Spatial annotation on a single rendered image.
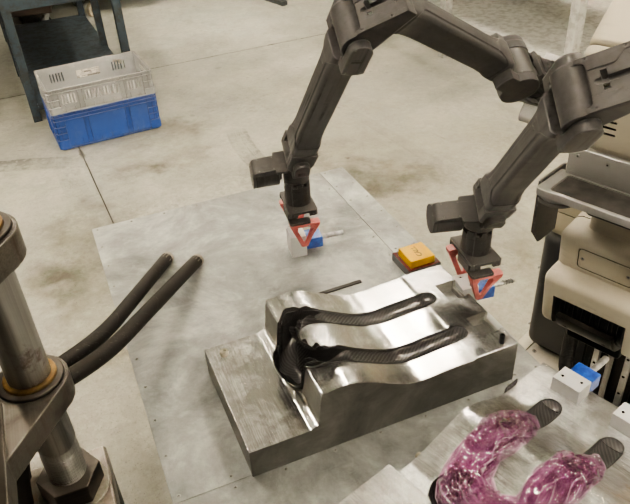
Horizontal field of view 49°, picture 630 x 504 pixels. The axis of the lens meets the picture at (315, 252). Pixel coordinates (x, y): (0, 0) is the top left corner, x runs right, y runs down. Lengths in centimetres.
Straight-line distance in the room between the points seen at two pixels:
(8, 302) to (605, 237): 115
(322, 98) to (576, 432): 70
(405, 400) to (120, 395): 148
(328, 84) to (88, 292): 197
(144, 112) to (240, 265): 274
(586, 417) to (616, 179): 47
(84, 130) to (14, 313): 329
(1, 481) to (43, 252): 244
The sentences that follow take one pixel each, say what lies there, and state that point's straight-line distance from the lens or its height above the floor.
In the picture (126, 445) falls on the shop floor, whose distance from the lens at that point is 235.
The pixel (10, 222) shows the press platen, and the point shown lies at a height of 129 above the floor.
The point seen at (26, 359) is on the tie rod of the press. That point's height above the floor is 110.
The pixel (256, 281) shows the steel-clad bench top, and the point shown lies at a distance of 154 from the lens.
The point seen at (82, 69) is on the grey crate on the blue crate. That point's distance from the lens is 450.
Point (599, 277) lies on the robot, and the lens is 159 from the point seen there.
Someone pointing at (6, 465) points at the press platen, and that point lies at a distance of 98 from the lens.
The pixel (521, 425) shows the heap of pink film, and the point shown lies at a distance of 112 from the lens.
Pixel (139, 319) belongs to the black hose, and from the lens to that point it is 134.
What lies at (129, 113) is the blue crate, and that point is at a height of 13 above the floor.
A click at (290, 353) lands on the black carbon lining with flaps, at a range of 125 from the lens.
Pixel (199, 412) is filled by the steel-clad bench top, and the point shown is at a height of 80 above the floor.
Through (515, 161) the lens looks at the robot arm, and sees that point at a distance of 110.
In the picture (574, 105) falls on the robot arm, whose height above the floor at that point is 137.
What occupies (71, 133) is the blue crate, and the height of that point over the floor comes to 9.
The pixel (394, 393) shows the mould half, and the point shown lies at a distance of 118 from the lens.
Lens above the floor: 173
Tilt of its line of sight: 35 degrees down
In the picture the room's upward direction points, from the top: 3 degrees counter-clockwise
